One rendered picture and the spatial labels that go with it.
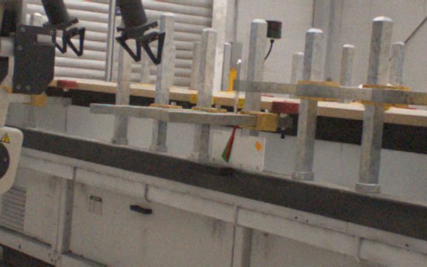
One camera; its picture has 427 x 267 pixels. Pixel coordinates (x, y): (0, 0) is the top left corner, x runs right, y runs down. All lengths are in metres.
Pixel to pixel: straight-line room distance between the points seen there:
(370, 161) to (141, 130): 1.48
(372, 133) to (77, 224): 2.07
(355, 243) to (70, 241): 2.03
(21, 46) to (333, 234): 0.94
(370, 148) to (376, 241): 0.23
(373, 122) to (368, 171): 0.12
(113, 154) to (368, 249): 1.24
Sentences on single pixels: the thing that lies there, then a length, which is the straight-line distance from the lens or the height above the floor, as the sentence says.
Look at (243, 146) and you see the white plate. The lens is 2.93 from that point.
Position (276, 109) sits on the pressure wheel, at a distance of 2.94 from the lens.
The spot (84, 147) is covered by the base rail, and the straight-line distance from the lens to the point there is 3.73.
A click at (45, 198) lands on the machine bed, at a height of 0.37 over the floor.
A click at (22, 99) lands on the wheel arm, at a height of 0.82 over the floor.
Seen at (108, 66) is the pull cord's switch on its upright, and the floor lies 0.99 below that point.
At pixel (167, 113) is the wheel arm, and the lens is 2.72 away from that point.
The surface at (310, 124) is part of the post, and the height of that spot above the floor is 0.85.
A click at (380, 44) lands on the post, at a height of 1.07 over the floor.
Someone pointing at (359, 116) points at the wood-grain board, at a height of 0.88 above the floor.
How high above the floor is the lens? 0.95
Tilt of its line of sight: 3 degrees down
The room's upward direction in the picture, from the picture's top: 4 degrees clockwise
